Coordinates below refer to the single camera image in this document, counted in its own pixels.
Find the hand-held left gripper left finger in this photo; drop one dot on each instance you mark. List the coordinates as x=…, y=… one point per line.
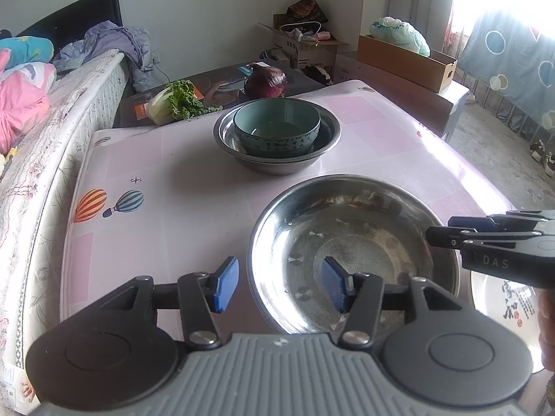
x=225, y=286

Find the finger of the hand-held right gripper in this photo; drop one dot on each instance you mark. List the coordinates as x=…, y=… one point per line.
x=446, y=236
x=470, y=222

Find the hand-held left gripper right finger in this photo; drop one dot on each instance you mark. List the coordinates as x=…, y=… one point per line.
x=336, y=284

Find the white ceramic plate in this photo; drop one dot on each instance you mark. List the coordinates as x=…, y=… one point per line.
x=507, y=307

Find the large stainless steel bowl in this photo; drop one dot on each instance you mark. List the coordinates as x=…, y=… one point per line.
x=456, y=281

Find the teal ceramic bowl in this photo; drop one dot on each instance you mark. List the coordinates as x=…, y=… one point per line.
x=277, y=143

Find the person's right hand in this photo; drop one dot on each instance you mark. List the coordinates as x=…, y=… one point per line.
x=547, y=329

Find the dark sneaker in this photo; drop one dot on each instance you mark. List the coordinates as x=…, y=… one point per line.
x=550, y=164
x=537, y=149

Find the pink printed tablecloth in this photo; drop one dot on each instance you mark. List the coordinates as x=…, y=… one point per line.
x=173, y=182

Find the white shoe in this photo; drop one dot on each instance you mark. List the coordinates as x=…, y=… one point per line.
x=471, y=97

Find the metal drying rack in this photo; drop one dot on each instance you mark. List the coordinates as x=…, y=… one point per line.
x=503, y=99

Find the grey low cabinet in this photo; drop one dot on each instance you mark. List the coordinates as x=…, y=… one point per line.
x=390, y=91

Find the blue cloth with circles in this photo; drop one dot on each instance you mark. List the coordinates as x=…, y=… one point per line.
x=511, y=60

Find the long brown cardboard box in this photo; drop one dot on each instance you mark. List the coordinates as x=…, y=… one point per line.
x=403, y=60

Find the napa cabbage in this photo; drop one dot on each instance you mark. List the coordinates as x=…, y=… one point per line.
x=173, y=102

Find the pale green plastic bag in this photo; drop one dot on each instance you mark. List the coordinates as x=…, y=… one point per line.
x=399, y=34

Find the pink curtain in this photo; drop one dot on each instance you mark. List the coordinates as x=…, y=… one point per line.
x=455, y=17

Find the black and white cloth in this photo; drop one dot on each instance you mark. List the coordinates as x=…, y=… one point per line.
x=318, y=74

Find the red onion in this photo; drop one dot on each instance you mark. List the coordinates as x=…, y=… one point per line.
x=265, y=81

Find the white quilted mattress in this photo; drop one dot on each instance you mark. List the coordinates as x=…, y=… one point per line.
x=43, y=182

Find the grey curtain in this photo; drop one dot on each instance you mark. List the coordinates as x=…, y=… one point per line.
x=416, y=0

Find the white mattress tag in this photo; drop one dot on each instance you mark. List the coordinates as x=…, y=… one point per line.
x=17, y=388

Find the open cardboard box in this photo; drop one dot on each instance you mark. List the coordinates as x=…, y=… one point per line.
x=303, y=47

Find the purple grey clothes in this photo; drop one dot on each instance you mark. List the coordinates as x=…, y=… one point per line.
x=117, y=47

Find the brown snack bag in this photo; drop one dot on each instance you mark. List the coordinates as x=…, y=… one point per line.
x=305, y=11

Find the pink and blue comforter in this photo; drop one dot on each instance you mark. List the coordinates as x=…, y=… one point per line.
x=21, y=95

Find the black headboard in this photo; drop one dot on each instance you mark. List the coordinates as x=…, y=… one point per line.
x=78, y=17

